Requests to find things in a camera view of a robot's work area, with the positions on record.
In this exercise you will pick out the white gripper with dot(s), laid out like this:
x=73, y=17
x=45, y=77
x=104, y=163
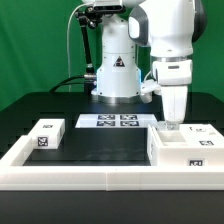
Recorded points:
x=174, y=100

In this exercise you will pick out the white cabinet body box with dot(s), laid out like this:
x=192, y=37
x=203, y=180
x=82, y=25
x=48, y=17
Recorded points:
x=169, y=148

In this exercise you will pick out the white cabinet top block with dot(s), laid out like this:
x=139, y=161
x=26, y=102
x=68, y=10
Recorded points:
x=47, y=133

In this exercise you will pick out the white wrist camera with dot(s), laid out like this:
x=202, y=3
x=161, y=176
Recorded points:
x=147, y=88

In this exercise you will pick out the white marker base plate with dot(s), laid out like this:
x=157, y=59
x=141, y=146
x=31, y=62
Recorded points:
x=115, y=121

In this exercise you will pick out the white U-shaped fence frame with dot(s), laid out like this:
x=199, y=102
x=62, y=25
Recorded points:
x=16, y=175

